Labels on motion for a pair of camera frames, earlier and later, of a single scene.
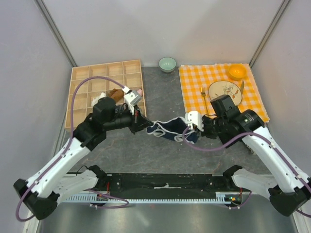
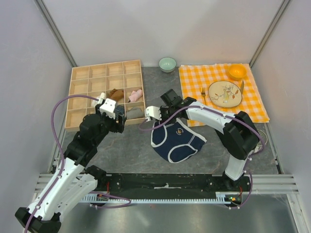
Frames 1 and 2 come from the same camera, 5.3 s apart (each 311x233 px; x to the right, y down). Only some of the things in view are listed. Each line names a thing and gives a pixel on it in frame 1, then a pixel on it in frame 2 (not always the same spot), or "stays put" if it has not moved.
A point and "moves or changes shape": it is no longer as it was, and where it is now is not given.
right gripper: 205,132 -> 162,109
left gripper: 138,122 -> 117,127
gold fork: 203,92 stays put
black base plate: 164,186 stays put
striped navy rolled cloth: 119,109 stays put
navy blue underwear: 173,128 moves or changes shape
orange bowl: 237,72 stays put
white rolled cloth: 95,100 stays put
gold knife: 242,85 stays put
